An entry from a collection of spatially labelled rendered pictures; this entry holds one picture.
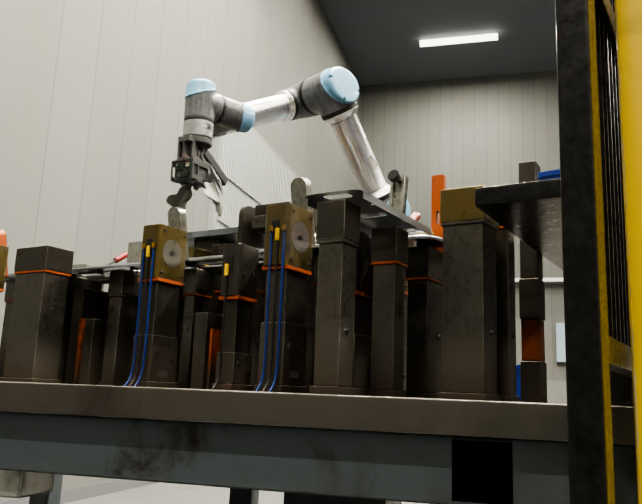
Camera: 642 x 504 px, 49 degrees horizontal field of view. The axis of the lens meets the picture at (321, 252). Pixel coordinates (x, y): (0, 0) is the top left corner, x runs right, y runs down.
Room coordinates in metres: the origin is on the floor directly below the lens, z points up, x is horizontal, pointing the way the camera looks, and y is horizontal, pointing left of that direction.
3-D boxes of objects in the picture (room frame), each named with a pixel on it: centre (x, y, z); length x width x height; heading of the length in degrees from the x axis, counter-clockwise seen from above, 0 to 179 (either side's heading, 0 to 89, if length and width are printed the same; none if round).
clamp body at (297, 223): (1.29, 0.07, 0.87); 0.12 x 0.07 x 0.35; 148
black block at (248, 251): (1.40, 0.17, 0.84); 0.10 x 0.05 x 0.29; 148
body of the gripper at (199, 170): (1.67, 0.32, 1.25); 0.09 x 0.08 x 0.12; 148
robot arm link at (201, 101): (1.67, 0.32, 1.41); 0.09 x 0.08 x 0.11; 133
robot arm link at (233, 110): (1.75, 0.26, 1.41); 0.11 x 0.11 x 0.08; 43
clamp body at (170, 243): (1.50, 0.35, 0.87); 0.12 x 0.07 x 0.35; 148
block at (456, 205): (1.20, -0.26, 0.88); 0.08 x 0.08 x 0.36; 58
